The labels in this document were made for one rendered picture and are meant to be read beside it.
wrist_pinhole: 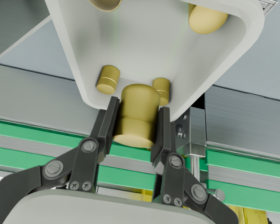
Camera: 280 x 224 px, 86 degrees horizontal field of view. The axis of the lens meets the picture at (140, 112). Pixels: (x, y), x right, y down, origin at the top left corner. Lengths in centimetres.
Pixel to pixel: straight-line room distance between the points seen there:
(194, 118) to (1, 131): 39
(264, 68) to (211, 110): 11
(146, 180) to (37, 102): 29
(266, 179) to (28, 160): 45
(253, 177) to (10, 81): 53
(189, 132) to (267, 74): 18
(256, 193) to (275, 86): 20
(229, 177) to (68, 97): 36
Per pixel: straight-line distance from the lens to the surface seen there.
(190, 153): 25
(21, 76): 45
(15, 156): 39
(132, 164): 35
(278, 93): 42
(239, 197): 32
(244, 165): 33
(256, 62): 32
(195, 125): 28
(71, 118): 36
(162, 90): 28
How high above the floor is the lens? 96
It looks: 26 degrees down
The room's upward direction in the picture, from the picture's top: 170 degrees counter-clockwise
